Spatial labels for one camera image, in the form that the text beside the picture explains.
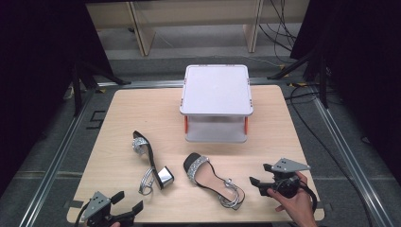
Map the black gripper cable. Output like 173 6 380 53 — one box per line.
73 201 92 227
297 183 319 214

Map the beige wooden desk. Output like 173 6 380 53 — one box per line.
85 0 311 58

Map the aluminium floor rail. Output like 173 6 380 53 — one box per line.
18 88 96 227
310 91 395 227
96 77 287 90

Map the silver glitter block-heel sandal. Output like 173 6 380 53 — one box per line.
183 152 246 211
131 130 175 197

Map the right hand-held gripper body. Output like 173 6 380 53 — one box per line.
268 157 312 200

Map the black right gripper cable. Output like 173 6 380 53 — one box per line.
297 183 319 214

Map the long black floor cable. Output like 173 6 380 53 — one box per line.
284 84 376 227

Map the black curtain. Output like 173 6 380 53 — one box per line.
288 0 401 178
0 0 115 197

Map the white two-tier shoe rack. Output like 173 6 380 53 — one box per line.
179 63 254 145

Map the black tripod stand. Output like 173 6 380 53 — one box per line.
69 59 132 117
266 46 331 110

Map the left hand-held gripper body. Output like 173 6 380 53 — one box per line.
82 191 135 227

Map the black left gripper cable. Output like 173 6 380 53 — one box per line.
73 201 92 227

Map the person's right hand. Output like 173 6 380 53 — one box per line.
267 171 318 227

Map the bundle of black floor cables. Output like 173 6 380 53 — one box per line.
257 0 298 64

